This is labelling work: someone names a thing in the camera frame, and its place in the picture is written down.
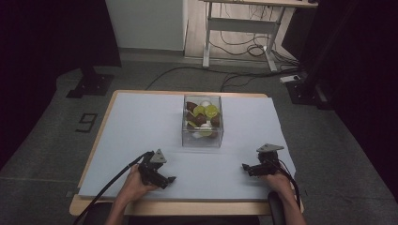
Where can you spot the wooden table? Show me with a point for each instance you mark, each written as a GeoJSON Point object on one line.
{"type": "Point", "coordinates": [187, 207]}

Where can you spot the white metal frame desk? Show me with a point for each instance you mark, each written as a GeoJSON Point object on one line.
{"type": "Point", "coordinates": [239, 25]}

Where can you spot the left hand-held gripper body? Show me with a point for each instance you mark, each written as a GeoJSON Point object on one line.
{"type": "Point", "coordinates": [150, 170]}

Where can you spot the clear plastic box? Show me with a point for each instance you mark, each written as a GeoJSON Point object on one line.
{"type": "Point", "coordinates": [187, 142]}

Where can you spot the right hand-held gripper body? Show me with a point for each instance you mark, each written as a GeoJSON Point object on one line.
{"type": "Point", "coordinates": [267, 164]}

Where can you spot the person's left hand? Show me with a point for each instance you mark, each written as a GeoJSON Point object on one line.
{"type": "Point", "coordinates": [134, 184]}

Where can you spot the dark curtain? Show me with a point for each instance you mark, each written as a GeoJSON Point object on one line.
{"type": "Point", "coordinates": [359, 62]}
{"type": "Point", "coordinates": [47, 47]}

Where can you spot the black chair armrest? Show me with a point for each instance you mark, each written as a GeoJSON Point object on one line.
{"type": "Point", "coordinates": [276, 207]}

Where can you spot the person's right hand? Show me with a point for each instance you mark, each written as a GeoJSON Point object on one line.
{"type": "Point", "coordinates": [277, 182]}

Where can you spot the white power strip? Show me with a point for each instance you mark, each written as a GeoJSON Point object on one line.
{"type": "Point", "coordinates": [289, 78]}

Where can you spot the pile of coffee capsules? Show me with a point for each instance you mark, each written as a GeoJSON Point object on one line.
{"type": "Point", "coordinates": [202, 118]}

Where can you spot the black stand base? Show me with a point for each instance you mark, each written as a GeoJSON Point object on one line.
{"type": "Point", "coordinates": [92, 86]}
{"type": "Point", "coordinates": [305, 92]}

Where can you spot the pale blue table sheet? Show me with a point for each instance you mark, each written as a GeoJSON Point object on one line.
{"type": "Point", "coordinates": [140, 140]}

